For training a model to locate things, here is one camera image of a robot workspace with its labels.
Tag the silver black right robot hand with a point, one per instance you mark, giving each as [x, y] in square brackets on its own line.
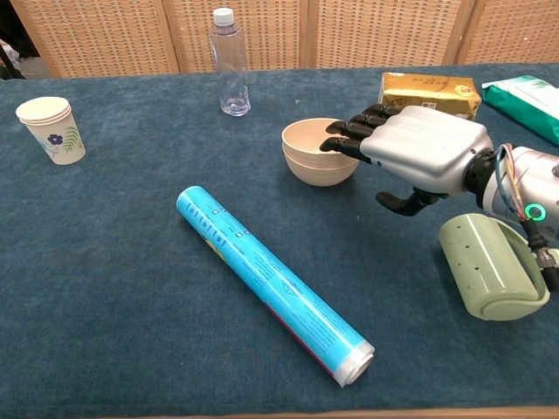
[428, 144]

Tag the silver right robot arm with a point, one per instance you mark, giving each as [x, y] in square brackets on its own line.
[541, 183]

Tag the gold tissue pack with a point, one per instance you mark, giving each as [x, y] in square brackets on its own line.
[428, 89]

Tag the green wet wipes pack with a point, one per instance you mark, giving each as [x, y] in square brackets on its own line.
[524, 102]

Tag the wicker folding screen panel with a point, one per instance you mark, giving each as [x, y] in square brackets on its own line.
[100, 35]
[271, 30]
[384, 30]
[515, 30]

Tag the light green lint roller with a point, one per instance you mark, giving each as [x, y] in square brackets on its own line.
[485, 266]

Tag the blue cling film roll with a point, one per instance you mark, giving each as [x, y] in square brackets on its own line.
[271, 279]

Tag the clear plastic water bottle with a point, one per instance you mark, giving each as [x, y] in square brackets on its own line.
[231, 65]

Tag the teal tablecloth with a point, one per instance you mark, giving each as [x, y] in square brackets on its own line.
[131, 283]

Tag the floral print paper cup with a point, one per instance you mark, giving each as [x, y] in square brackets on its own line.
[61, 146]

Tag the nested white paper cup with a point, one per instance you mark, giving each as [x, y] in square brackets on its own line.
[41, 108]

